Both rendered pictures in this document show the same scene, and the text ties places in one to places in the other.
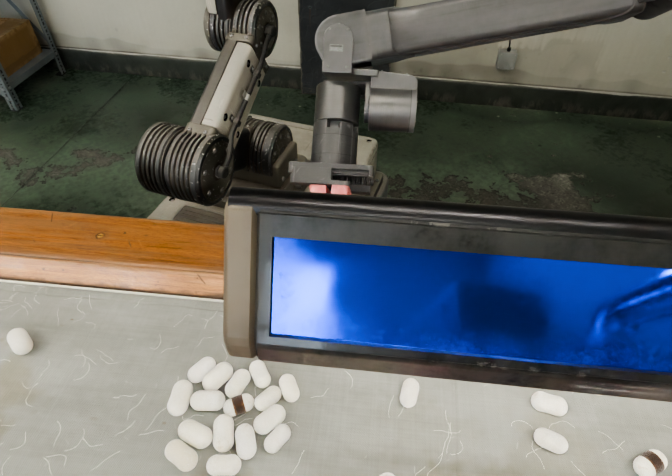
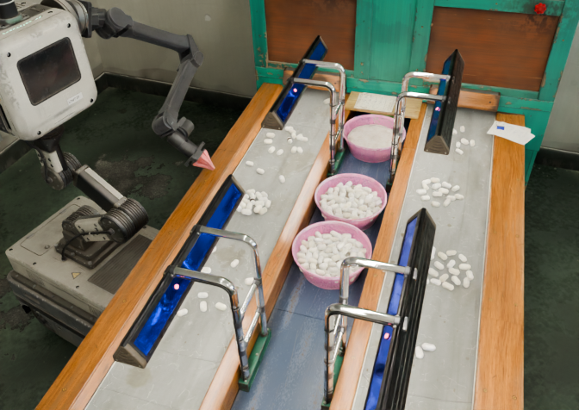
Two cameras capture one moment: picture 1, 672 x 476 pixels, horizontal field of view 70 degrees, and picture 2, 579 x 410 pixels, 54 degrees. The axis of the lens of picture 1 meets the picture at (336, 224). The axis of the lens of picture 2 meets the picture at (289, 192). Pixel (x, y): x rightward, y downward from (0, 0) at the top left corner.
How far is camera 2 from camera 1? 1.87 m
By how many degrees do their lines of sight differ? 55
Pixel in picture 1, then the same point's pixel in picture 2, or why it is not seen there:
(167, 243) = (183, 214)
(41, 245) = (168, 248)
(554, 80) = not seen: hidden behind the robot
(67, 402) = not seen: hidden behind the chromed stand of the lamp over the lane
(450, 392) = (262, 165)
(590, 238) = (286, 91)
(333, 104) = (181, 136)
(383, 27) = (172, 110)
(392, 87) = (183, 122)
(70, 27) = not seen: outside the picture
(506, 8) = (182, 87)
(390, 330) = (286, 113)
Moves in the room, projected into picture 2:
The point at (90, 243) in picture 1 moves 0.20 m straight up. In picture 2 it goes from (173, 234) to (163, 190)
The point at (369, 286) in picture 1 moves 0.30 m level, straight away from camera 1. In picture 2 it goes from (283, 110) to (203, 99)
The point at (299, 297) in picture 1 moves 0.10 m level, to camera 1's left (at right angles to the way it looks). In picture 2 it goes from (281, 116) to (275, 133)
